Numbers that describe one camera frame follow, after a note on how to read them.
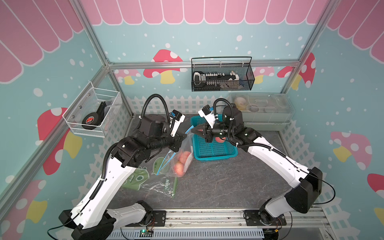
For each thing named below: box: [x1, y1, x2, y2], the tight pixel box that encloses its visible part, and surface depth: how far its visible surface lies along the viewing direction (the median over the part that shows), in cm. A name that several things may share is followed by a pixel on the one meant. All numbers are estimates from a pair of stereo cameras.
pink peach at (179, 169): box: [174, 161, 184, 178], surface depth 75 cm
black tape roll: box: [81, 101, 107, 130], surface depth 71 cm
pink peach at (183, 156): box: [179, 151, 191, 165], surface depth 80 cm
